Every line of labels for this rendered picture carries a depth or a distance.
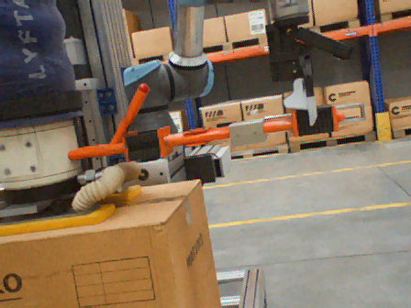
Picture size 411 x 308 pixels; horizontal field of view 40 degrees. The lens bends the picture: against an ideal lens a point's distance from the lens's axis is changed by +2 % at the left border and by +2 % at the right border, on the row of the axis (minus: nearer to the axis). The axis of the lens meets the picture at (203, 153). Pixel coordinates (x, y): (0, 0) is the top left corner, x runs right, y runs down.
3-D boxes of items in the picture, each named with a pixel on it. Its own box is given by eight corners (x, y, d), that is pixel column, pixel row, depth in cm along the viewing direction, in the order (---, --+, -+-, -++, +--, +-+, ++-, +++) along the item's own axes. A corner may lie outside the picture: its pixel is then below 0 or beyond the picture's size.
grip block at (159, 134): (125, 163, 115) (120, 135, 114) (138, 156, 125) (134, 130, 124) (163, 158, 114) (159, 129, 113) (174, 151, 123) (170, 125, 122)
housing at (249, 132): (230, 148, 112) (227, 126, 112) (235, 143, 119) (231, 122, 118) (265, 143, 111) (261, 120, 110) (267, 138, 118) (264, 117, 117)
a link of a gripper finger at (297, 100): (287, 129, 109) (282, 85, 111) (318, 125, 108) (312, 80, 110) (285, 125, 106) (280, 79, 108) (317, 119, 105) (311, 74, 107)
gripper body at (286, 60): (273, 84, 117) (266, 26, 115) (316, 77, 115) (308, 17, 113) (272, 85, 109) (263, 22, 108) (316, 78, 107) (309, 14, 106)
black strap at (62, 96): (-51, 128, 114) (-56, 108, 113) (10, 118, 136) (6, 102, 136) (57, 112, 109) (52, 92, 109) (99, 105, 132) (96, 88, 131)
